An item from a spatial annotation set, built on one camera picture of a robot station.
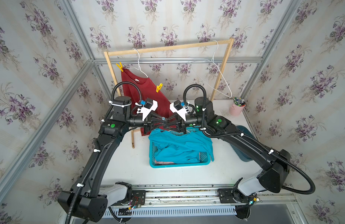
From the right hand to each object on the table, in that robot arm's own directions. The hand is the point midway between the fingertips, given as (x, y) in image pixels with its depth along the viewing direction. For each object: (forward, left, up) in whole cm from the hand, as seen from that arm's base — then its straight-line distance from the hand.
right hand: (167, 123), depth 63 cm
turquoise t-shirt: (-1, -5, -24) cm, 24 cm away
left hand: (0, +1, +2) cm, 2 cm away
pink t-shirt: (-3, -21, -30) cm, 36 cm away
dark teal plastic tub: (+15, -53, -31) cm, 63 cm away
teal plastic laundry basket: (-2, +10, -26) cm, 28 cm away
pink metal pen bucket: (+34, -50, -30) cm, 68 cm away
